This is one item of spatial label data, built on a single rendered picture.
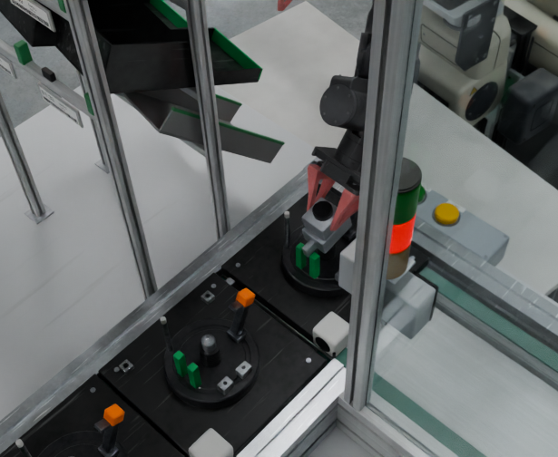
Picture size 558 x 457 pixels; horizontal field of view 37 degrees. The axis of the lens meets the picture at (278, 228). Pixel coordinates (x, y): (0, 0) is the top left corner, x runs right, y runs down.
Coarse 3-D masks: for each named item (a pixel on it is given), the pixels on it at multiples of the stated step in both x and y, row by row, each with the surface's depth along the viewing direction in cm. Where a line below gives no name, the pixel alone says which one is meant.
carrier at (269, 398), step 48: (144, 336) 126; (192, 336) 123; (240, 336) 122; (288, 336) 125; (144, 384) 121; (192, 384) 118; (240, 384) 118; (288, 384) 120; (192, 432) 116; (240, 432) 116
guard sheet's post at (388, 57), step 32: (384, 0) 65; (384, 32) 68; (384, 64) 71; (384, 96) 73; (384, 128) 75; (384, 160) 78; (384, 192) 82; (384, 224) 86; (352, 288) 98; (352, 320) 103; (352, 352) 108; (352, 384) 115
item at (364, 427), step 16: (240, 288) 134; (256, 304) 134; (304, 336) 128; (352, 400) 120; (352, 416) 121; (368, 416) 118; (352, 432) 125; (368, 432) 120; (384, 432) 116; (368, 448) 124; (384, 448) 120; (400, 448) 116; (416, 448) 115
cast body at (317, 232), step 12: (324, 204) 122; (312, 216) 123; (324, 216) 121; (312, 228) 123; (324, 228) 122; (348, 228) 127; (312, 240) 126; (324, 240) 124; (336, 240) 126; (312, 252) 127; (324, 252) 126
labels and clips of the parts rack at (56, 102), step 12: (12, 0) 103; (24, 0) 100; (60, 0) 94; (24, 12) 102; (36, 12) 100; (48, 12) 97; (48, 24) 99; (24, 48) 112; (0, 60) 118; (24, 60) 113; (12, 72) 118; (48, 72) 111; (48, 96) 114; (84, 96) 105; (120, 96) 140; (60, 108) 113; (72, 108) 110; (72, 120) 113; (192, 144) 132; (204, 156) 131
